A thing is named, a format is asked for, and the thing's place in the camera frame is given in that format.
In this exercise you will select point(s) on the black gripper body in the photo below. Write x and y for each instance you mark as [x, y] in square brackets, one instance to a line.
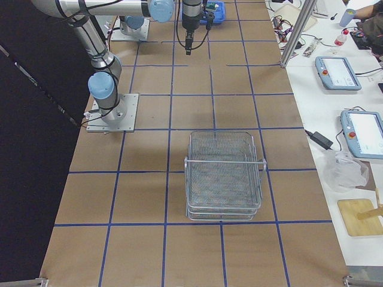
[189, 24]

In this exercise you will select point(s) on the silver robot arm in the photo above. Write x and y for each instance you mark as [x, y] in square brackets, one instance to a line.
[136, 26]
[103, 84]

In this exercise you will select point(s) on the green terminal block module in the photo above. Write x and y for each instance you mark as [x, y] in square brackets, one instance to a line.
[212, 6]

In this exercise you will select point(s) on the blue plastic tray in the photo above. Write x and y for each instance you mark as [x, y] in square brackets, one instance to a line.
[220, 13]

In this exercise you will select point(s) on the beige tray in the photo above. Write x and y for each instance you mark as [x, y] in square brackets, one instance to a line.
[290, 13]

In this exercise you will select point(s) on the red capped plastic bottle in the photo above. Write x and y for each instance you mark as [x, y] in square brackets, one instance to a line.
[341, 39]

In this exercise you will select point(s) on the upper blue teach pendant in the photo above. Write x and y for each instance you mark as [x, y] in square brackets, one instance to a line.
[336, 73]

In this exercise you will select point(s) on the blue teach pendant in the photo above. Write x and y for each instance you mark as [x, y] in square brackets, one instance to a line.
[336, 73]
[363, 133]

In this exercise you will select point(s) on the black power adapter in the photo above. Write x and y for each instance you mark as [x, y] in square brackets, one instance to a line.
[321, 140]

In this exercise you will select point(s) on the blue cup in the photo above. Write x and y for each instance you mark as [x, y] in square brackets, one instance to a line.
[348, 15]

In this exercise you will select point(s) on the lower blue teach pendant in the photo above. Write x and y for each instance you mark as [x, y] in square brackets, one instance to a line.
[363, 133]

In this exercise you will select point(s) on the clear plastic bag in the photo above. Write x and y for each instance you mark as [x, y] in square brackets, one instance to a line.
[342, 172]

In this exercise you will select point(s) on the wooden board stand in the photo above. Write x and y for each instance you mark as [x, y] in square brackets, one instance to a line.
[360, 216]

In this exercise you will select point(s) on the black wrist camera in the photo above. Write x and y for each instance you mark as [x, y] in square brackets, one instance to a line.
[209, 20]

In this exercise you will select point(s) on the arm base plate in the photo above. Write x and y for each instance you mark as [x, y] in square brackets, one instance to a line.
[117, 35]
[121, 118]

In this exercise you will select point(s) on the aluminium frame post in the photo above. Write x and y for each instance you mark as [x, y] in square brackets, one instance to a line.
[306, 12]

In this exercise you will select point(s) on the wire mesh shelf basket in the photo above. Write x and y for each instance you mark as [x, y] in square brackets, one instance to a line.
[222, 177]

